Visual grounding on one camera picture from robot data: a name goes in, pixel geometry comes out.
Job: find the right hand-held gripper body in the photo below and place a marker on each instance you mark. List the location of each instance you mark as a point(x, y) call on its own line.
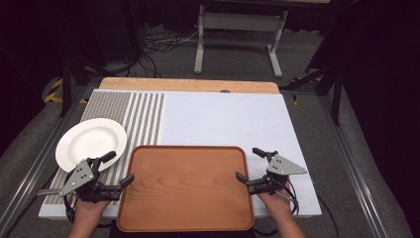
point(284, 167)

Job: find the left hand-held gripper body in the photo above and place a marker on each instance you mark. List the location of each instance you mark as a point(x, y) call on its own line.
point(79, 176)

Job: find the person's left hand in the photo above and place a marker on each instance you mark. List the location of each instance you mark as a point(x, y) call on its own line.
point(88, 209)

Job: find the person's right hand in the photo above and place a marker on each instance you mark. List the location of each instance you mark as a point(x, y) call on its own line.
point(274, 203)

